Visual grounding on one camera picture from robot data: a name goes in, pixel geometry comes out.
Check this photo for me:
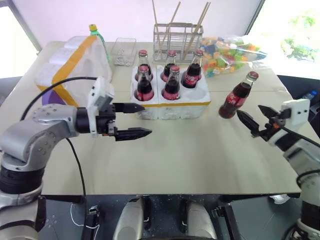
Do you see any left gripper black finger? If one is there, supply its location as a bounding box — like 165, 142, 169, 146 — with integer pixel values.
113, 127, 153, 143
113, 101, 146, 114

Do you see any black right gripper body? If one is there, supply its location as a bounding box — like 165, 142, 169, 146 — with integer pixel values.
250, 109, 291, 141

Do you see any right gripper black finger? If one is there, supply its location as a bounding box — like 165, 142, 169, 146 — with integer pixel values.
235, 109, 260, 138
257, 104, 279, 121

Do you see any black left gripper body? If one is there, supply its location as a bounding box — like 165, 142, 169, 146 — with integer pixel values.
95, 102, 119, 138

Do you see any glass cola bottle red cap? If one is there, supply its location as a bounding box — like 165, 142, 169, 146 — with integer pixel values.
180, 49, 205, 89
135, 49, 154, 82
218, 71, 260, 120
134, 65, 155, 102
161, 65, 181, 101
160, 49, 179, 82

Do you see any white foam bottle crate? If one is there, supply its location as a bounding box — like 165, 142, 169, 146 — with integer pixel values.
129, 63, 212, 121

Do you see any clear water bottle blue label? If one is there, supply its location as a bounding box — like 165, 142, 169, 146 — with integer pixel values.
301, 90, 318, 101

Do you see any clear bag of paper rolls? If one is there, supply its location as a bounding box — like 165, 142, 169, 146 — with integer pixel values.
33, 35, 113, 107

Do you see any clear plastic tray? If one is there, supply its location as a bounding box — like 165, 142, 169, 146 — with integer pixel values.
113, 37, 137, 67

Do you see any purple round disc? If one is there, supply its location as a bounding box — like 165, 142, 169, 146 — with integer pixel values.
41, 89, 68, 106

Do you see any clear bag of coloured blocks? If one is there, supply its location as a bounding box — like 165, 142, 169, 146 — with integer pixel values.
199, 34, 268, 79

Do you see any crumpled white paper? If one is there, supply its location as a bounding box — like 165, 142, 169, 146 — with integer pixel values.
269, 194, 291, 205

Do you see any silver rounded shell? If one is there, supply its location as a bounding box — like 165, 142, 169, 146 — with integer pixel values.
186, 199, 218, 240
112, 197, 146, 240

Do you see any green bottle yellow cap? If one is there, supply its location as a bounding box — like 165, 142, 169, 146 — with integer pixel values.
88, 23, 111, 63

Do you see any thin wooden stick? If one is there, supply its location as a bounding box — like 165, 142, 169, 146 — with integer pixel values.
159, 1, 181, 51
182, 1, 209, 60
186, 2, 212, 58

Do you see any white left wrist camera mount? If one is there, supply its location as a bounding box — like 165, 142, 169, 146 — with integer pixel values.
87, 76, 116, 138

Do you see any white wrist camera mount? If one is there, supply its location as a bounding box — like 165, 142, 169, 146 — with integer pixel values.
87, 76, 116, 138
266, 98, 311, 149

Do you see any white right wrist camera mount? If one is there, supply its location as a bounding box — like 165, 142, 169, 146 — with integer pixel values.
266, 98, 311, 149

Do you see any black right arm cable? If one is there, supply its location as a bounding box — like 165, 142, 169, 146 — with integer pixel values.
279, 124, 320, 187

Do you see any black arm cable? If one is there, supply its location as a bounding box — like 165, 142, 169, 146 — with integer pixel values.
279, 124, 320, 187
20, 76, 99, 208

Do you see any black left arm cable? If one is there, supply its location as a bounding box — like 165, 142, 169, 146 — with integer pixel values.
20, 76, 99, 208

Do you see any metal wire rack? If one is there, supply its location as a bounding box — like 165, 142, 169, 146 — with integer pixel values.
152, 22, 204, 62

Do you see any thin white string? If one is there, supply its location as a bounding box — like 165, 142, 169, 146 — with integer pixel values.
69, 203, 101, 230

